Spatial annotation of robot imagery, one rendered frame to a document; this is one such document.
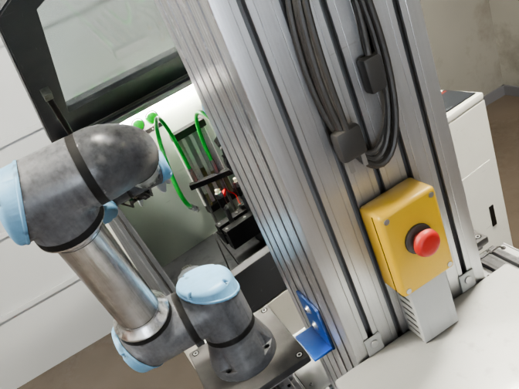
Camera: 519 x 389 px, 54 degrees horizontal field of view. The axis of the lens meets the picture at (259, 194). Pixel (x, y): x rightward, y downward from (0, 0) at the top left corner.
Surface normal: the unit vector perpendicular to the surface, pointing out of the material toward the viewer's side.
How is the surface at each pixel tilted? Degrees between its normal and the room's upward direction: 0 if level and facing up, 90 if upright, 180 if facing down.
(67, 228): 108
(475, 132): 90
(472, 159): 90
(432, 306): 90
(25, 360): 90
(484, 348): 0
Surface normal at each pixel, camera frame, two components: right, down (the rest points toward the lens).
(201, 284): -0.26, -0.88
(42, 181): 0.11, -0.10
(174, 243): 0.49, 0.22
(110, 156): 0.53, -0.10
